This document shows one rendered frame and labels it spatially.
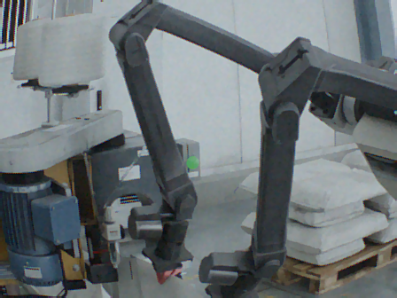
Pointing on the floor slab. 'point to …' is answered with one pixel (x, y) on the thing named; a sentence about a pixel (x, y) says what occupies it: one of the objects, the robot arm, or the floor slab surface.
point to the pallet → (294, 269)
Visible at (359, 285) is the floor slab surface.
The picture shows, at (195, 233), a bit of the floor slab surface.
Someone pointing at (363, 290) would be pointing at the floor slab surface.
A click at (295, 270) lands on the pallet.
